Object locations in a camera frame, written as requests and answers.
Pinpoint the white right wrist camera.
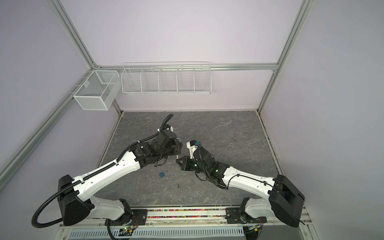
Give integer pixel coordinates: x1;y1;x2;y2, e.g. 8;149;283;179
186;140;199;159

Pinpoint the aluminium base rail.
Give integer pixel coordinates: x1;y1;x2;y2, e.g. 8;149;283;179
59;204;313;229

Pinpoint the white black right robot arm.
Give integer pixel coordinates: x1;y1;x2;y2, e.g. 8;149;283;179
176;141;305;228

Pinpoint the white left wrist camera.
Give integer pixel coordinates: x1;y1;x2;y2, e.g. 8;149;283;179
164;124;174;132

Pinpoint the white wire long basket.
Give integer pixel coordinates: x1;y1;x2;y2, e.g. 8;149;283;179
121;62;212;95

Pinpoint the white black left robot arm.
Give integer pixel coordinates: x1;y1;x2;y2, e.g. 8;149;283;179
31;114;183;229

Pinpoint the white mesh box basket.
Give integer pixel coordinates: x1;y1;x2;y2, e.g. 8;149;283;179
74;70;122;111

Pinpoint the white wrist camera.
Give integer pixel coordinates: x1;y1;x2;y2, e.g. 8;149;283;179
164;124;174;132
186;140;199;159

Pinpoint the white vented cable duct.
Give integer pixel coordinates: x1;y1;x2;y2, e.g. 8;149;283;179
67;226;245;240

